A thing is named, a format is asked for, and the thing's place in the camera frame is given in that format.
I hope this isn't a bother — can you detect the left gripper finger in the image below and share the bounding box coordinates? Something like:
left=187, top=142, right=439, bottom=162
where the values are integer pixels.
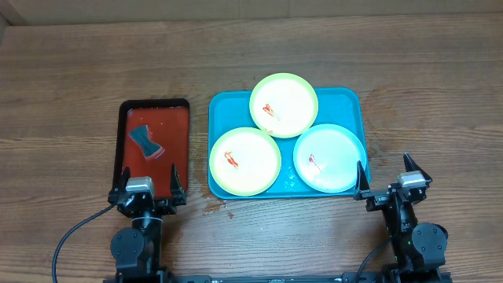
left=170, top=164, right=182, bottom=193
left=116, top=167, right=130, bottom=191

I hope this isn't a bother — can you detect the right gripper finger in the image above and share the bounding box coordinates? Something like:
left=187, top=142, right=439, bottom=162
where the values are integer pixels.
left=403, top=153, right=421, bottom=172
left=355, top=161, right=370, bottom=192

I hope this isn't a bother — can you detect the light blue plate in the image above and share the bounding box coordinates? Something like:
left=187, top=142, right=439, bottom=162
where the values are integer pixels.
left=293, top=123, right=367, bottom=193

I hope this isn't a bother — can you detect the dark blue sponge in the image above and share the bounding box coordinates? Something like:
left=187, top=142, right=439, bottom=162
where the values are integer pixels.
left=129, top=125, right=164, bottom=160

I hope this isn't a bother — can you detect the green plate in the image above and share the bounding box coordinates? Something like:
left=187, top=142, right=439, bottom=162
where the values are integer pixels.
left=209, top=127, right=281, bottom=197
left=249, top=73, right=319, bottom=138

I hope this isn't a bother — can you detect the green plate back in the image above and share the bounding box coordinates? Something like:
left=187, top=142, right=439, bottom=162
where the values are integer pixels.
left=249, top=73, right=319, bottom=138

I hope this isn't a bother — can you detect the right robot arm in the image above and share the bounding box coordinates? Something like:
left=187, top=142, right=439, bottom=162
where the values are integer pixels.
left=345, top=153, right=452, bottom=283

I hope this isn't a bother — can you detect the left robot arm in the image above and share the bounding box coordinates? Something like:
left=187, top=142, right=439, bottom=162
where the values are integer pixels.
left=108, top=165, right=186, bottom=282

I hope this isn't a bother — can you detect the black tray with red water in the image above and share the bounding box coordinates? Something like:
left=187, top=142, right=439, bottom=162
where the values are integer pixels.
left=112, top=98, right=189, bottom=199

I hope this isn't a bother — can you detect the blue plastic tray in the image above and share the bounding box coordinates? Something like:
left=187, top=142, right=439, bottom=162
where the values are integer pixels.
left=207, top=87, right=366, bottom=199

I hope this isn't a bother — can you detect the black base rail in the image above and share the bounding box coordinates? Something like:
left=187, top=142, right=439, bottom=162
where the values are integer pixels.
left=102, top=270, right=453, bottom=283

